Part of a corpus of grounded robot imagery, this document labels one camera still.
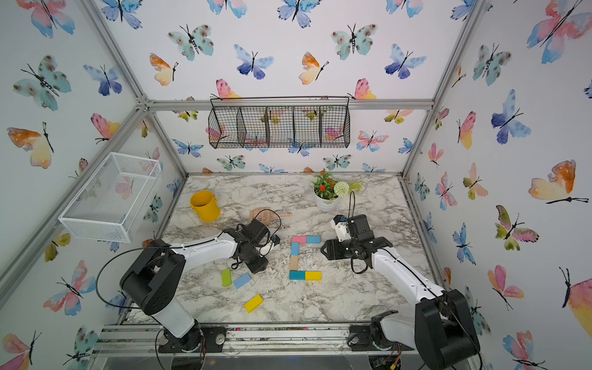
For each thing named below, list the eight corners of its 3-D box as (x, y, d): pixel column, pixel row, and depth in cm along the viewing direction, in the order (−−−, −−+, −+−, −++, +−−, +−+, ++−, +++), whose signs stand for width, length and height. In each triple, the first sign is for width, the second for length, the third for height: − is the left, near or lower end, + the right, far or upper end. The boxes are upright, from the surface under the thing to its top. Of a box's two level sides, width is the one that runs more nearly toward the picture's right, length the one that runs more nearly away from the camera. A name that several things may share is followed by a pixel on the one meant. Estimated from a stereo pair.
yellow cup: (196, 222, 105) (187, 207, 96) (202, 206, 111) (193, 190, 102) (218, 222, 105) (210, 207, 96) (223, 206, 111) (216, 190, 102)
